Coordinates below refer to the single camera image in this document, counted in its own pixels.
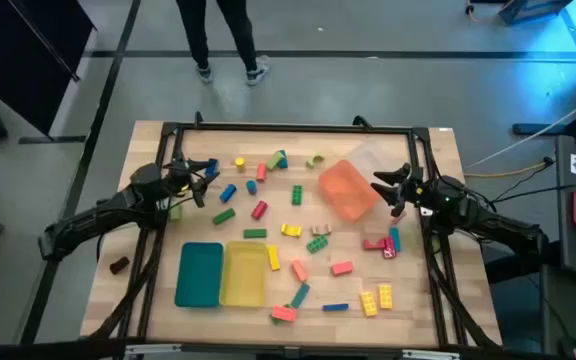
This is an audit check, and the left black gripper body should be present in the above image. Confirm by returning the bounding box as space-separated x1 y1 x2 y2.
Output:
165 159 206 209

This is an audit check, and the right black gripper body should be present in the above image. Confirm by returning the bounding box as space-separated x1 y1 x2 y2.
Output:
391 164 437 219

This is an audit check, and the orange plastic bin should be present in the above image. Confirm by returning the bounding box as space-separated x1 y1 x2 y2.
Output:
317 159 382 224

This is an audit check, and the light green wooden block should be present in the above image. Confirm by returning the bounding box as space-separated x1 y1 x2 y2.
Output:
266 150 286 172

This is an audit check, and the salmon wooden block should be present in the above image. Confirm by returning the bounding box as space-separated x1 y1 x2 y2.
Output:
330 260 355 277

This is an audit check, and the yellow wooden plank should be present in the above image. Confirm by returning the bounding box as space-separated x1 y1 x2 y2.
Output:
266 244 282 272

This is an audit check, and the salmon wooden plank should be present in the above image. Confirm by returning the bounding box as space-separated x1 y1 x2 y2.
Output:
290 258 310 284

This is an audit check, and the orange toy brick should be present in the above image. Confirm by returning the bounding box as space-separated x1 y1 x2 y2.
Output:
271 305 298 324

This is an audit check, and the clear plastic bin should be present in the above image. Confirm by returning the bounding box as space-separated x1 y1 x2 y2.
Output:
350 139 404 181

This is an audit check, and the teal plastic bin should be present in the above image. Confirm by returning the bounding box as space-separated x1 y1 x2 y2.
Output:
174 241 225 309

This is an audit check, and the dark brown small block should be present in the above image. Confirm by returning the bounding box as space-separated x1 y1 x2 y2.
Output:
109 256 131 275

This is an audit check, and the yellow plastic bin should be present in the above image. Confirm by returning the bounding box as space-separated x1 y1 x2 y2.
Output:
219 240 270 309

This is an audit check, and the yellow toy brick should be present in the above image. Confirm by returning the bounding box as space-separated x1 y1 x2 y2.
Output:
378 283 394 310
359 290 379 318

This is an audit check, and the person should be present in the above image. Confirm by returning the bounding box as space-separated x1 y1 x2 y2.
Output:
175 0 272 87

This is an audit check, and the black side table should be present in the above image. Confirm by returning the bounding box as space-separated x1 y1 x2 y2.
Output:
540 134 576 360

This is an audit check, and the black crossbar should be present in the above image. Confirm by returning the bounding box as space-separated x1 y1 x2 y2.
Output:
0 338 559 360

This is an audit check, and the black partition panel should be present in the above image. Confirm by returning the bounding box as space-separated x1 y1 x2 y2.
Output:
0 0 97 144

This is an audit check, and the blue lit box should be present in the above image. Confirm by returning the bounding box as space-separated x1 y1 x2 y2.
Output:
497 0 574 26

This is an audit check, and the yellow cable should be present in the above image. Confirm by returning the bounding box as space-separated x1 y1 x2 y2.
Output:
463 158 554 179

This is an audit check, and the black cable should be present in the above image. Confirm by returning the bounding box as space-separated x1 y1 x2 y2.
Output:
490 180 576 204

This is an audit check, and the white cable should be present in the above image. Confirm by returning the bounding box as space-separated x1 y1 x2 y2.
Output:
462 84 576 171

